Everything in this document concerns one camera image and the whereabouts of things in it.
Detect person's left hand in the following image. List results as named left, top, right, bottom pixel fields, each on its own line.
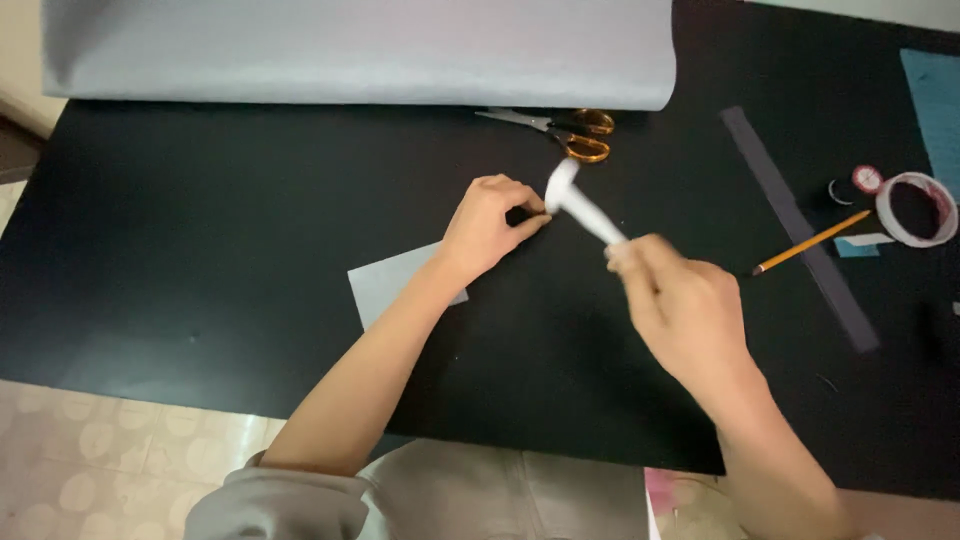
left=435, top=174, right=553, bottom=282

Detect person's right hand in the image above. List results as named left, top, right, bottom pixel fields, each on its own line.
left=604, top=234, right=760, bottom=399

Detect white glue bottle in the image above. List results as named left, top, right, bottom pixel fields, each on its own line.
left=543, top=157, right=630, bottom=247

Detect grey felt square piece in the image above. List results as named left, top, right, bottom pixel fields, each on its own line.
left=347, top=240, right=470, bottom=333

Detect dark grey felt strip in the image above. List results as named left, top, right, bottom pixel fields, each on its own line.
left=718, top=105, right=880, bottom=354

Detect yellow pencil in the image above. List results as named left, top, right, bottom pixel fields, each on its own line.
left=752, top=209, right=873, bottom=277

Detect grey felt roll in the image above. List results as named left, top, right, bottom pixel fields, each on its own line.
left=41, top=0, right=678, bottom=112

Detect small blue felt scrap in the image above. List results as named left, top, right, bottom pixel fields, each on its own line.
left=834, top=237, right=882, bottom=259

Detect white tape roll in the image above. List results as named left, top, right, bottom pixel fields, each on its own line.
left=875, top=171, right=960, bottom=249

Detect person's grey clothing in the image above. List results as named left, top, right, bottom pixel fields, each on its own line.
left=183, top=438, right=661, bottom=540

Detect blue felt sheet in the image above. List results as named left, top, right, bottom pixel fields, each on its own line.
left=899, top=48, right=960, bottom=204

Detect orange-handled scissors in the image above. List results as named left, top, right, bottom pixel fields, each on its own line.
left=474, top=106, right=616, bottom=165

